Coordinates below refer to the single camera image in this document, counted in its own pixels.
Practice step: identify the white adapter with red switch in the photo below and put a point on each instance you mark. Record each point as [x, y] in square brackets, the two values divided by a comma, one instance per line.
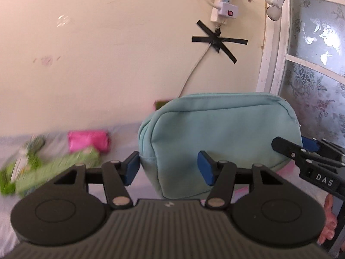
[227, 9]

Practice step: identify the person's right hand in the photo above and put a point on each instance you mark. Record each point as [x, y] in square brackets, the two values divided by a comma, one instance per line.
[328, 221]

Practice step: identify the black tape cross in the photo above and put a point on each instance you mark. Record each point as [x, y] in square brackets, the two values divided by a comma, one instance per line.
[218, 41]

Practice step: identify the white framed patterned window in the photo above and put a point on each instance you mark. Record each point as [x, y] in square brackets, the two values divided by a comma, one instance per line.
[310, 59]

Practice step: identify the small white fan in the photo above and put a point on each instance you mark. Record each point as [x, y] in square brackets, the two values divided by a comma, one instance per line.
[275, 4]

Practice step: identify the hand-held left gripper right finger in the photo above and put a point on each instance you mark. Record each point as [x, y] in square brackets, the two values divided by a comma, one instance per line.
[206, 168]

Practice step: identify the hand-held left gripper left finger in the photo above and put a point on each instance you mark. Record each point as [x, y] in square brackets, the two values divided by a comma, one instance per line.
[132, 168]

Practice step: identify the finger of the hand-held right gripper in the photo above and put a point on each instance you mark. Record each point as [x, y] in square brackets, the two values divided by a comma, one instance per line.
[288, 148]
[311, 144]

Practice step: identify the teal zipper pouch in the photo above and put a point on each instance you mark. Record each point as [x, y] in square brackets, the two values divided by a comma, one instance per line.
[215, 126]

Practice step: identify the pink purse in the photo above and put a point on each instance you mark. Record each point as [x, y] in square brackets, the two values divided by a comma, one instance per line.
[87, 140]

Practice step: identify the striped bedsheet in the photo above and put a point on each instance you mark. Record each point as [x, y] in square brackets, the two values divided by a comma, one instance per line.
[54, 137]

